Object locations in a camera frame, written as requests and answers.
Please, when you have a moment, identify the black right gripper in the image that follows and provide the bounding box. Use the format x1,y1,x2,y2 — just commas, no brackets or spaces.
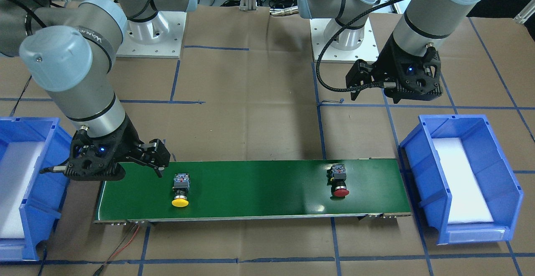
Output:
63,116,171,181

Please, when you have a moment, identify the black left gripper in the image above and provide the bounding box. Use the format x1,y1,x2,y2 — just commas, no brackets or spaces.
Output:
345,38,443,103

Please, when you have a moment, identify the yellow push button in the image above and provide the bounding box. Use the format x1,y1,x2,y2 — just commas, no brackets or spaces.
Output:
171,173,190,207

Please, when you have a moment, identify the red push button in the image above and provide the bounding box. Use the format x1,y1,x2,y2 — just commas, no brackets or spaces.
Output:
327,165,349,198

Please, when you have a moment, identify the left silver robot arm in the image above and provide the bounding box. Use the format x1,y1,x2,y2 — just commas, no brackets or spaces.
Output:
297,0,480,103

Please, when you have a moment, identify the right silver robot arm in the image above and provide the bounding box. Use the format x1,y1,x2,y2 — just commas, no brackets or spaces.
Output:
1,0,198,181

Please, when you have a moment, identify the green conveyor belt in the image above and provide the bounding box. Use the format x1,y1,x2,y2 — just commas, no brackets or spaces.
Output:
94,158,411,223

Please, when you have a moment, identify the blue bin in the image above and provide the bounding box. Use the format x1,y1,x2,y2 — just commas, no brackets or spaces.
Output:
0,117,72,261
401,115,524,244

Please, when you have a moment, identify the white foam pad bin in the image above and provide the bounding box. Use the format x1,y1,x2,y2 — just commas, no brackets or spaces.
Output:
0,141,44,239
433,138,494,225

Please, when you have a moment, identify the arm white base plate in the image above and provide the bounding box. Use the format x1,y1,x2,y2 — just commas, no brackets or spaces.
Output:
117,11,187,59
310,18,380,63

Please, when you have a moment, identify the braided black cable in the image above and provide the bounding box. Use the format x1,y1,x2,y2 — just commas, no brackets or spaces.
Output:
315,0,414,92

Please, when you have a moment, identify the red black wire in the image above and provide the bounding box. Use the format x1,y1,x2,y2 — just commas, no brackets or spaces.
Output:
93,224,143,276

